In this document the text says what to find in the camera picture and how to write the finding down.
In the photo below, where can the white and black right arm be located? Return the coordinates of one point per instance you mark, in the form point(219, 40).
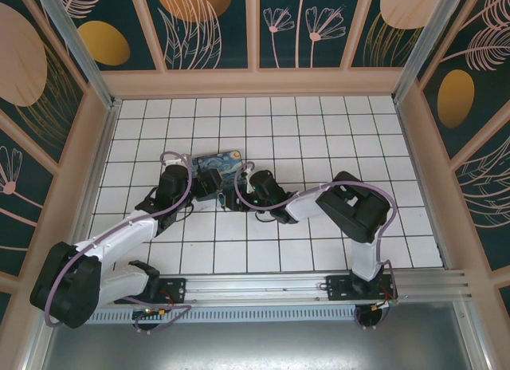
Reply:
point(307, 204)

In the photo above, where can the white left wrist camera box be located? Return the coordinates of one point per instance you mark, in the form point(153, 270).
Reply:
point(175, 161)

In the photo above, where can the teal panel large cream circle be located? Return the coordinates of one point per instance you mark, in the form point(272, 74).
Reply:
point(24, 67)

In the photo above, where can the teal panel pink flower gold lines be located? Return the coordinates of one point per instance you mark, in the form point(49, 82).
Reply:
point(16, 210)

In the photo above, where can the grey metal sheet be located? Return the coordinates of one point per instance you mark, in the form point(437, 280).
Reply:
point(259, 346)

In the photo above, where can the teal panel with pink flowers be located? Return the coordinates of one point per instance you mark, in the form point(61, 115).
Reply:
point(291, 47)

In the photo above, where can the teal panel cream circle gold lines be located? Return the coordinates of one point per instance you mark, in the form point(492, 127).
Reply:
point(366, 11)

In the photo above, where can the aluminium corner post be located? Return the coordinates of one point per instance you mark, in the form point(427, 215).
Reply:
point(79, 55)
point(418, 55)

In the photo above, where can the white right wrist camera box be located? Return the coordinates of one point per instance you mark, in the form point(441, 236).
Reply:
point(248, 174)

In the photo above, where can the teal panel orange circle leaves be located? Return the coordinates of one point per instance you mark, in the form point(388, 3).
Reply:
point(235, 35)

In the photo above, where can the aluminium side rail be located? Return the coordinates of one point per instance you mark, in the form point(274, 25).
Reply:
point(99, 166)
point(426, 186)

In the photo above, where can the long aluminium base rail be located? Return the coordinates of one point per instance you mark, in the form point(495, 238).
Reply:
point(259, 284)

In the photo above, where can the teal panel pink leaf outlines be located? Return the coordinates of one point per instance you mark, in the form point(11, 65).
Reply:
point(486, 210)

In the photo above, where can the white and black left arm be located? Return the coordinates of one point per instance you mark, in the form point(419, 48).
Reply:
point(119, 234)

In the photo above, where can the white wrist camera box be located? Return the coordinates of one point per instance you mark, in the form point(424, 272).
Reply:
point(175, 161)
point(248, 174)

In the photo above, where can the teal panel orange oval feathers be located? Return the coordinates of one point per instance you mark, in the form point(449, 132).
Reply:
point(486, 107)

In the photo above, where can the teal panel with orange oval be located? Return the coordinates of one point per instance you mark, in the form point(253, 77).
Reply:
point(119, 7)

